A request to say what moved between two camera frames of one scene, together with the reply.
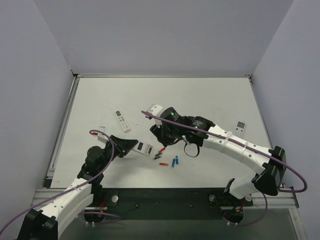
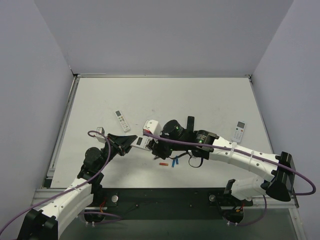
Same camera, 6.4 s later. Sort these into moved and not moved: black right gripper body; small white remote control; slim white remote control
Moved: black right gripper body
Not moved: small white remote control; slim white remote control
